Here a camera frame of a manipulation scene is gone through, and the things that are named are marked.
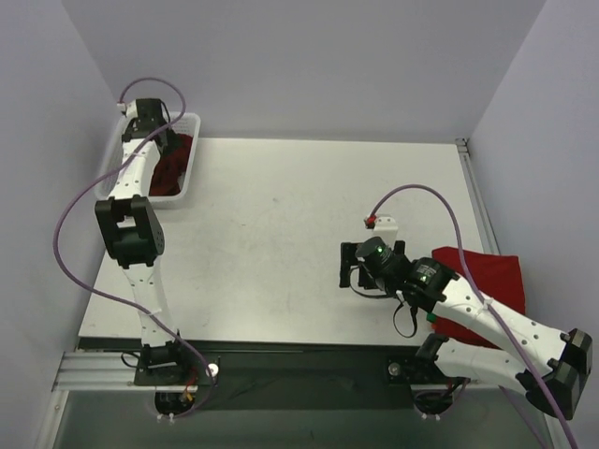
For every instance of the white plastic mesh basket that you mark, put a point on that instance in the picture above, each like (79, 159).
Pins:
(189, 125)

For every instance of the dark red t shirt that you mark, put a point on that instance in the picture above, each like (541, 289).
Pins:
(167, 173)

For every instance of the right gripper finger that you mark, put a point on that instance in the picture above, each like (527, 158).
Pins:
(345, 277)
(348, 254)

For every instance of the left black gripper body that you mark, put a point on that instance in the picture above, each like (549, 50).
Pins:
(171, 141)

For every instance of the aluminium front rail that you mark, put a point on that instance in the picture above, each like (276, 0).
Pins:
(94, 371)

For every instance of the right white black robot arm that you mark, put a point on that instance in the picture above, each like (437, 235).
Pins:
(546, 365)

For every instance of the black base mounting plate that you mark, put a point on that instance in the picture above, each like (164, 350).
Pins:
(251, 376)

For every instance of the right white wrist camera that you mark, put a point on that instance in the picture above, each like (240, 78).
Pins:
(384, 227)

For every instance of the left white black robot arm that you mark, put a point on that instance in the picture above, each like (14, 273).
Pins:
(134, 238)

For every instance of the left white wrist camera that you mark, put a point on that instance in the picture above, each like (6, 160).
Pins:
(128, 109)

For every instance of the folded bright red t shirt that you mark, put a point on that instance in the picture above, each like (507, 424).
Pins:
(498, 276)

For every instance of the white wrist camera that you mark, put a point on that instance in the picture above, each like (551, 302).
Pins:
(384, 227)
(128, 109)

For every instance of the aluminium rail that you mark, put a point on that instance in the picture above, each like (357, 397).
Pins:
(483, 223)
(94, 371)

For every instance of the aluminium right side rail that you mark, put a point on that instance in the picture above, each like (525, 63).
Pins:
(483, 223)

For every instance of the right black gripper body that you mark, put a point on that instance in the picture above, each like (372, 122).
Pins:
(347, 264)

